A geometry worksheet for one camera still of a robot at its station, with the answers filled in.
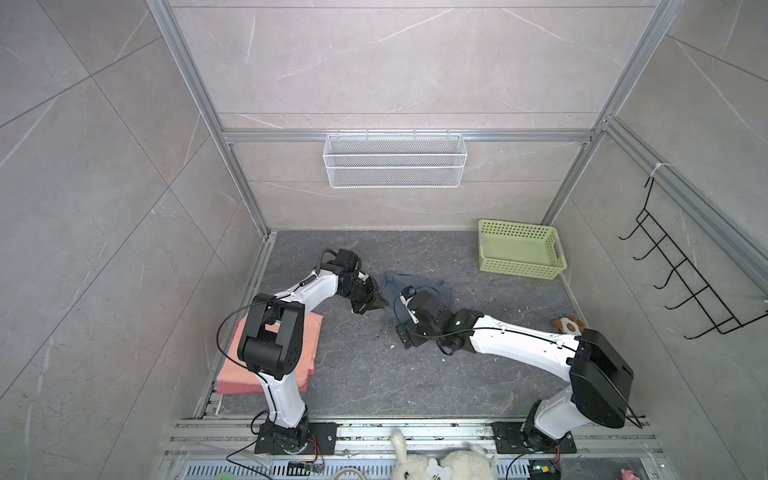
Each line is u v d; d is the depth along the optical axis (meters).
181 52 0.73
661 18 0.69
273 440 0.72
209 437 0.75
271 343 0.50
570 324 0.91
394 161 1.00
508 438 0.73
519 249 1.13
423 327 0.64
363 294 0.80
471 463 0.63
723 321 0.58
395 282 1.01
